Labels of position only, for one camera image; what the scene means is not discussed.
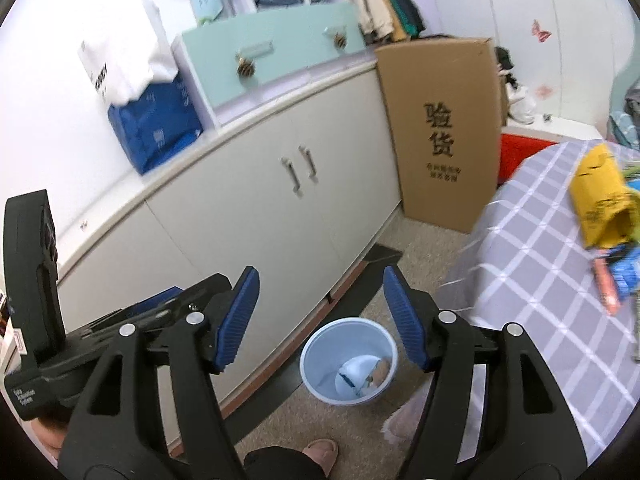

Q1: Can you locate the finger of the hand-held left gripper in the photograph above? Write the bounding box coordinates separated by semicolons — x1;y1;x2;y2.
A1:
75;286;186;335
165;272;236;318

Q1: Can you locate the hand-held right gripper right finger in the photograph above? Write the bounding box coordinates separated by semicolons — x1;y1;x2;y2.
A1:
382;265;588;480

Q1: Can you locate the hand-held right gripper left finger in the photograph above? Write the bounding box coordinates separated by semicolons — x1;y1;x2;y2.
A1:
59;266;261;480

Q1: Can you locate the light blue plastic bin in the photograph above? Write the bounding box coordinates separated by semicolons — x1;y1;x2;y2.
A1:
299;317;399;406

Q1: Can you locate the person's left hand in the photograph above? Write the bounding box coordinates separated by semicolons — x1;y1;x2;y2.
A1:
31;407;72;463

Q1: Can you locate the brown paper scrap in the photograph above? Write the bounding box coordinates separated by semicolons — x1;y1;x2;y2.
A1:
372;359;394;387

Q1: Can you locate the white curved cabinet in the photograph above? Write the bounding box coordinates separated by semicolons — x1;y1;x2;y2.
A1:
55;52;406;441

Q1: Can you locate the pale blue crumpled wrapper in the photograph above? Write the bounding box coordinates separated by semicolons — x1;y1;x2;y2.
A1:
336;355;381;401

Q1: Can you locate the pink slipper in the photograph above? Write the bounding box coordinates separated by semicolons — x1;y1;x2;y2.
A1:
305;439;339;478
382;405;426;444

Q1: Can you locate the person's dark trouser leg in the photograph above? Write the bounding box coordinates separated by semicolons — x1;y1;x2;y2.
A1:
243;446;326;480

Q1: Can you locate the blue patterned bag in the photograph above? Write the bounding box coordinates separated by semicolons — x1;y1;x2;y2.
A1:
107;76;203;176

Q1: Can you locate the orange wrapper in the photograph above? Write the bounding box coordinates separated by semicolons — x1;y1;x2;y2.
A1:
592;255;622;317

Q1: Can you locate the blue snack packet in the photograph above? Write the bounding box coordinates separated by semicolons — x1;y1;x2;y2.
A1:
602;245;640;302

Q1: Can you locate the yellow paper packet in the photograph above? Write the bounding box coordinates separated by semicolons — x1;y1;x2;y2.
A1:
568;142;640;250

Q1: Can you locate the large printed cardboard box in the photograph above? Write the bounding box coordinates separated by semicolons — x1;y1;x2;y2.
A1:
375;37;508;235

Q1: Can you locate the teal drawer unit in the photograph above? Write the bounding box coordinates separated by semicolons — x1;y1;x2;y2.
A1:
172;1;368;128

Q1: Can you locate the white plastic bag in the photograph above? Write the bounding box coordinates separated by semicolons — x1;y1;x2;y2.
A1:
505;80;539;124

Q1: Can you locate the white ledge board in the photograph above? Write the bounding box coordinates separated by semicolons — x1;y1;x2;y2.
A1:
502;117;608;144

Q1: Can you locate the black cloth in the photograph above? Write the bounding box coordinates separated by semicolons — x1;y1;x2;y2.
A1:
495;46;517;87

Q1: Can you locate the mustard hanging garment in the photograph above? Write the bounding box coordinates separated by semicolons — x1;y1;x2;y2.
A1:
385;0;407;42

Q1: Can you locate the metal cabinet door handle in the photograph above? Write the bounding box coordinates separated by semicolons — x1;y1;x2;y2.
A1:
298;145;319;183
281;157;304;196

